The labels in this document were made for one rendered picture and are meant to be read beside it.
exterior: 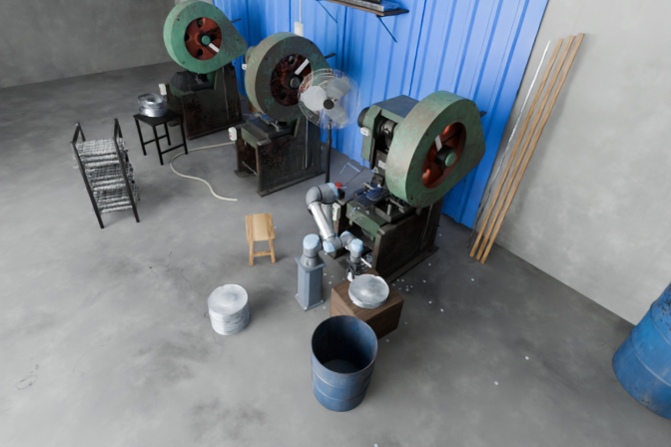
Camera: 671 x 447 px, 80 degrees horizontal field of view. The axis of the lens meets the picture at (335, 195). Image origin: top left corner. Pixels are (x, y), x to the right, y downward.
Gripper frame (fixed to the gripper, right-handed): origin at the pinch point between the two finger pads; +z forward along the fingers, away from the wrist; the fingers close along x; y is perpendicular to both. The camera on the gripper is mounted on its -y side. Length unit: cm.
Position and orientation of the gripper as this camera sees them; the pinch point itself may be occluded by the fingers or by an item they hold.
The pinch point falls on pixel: (351, 277)
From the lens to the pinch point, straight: 288.7
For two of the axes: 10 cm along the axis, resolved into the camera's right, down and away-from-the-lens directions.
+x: 9.1, -1.9, 3.7
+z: -0.5, 8.2, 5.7
